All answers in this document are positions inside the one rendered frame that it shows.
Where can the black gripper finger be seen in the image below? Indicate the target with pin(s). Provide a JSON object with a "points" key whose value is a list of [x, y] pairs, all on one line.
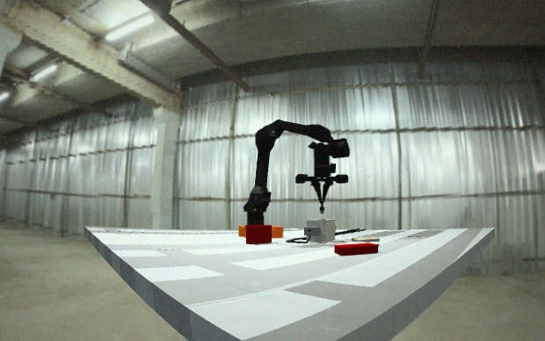
{"points": [[326, 188], [317, 187]]}

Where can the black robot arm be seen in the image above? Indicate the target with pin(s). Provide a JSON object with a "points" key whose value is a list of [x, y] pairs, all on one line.
{"points": [[265, 138]]}

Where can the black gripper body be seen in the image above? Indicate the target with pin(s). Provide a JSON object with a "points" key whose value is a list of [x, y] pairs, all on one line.
{"points": [[339, 179]]}

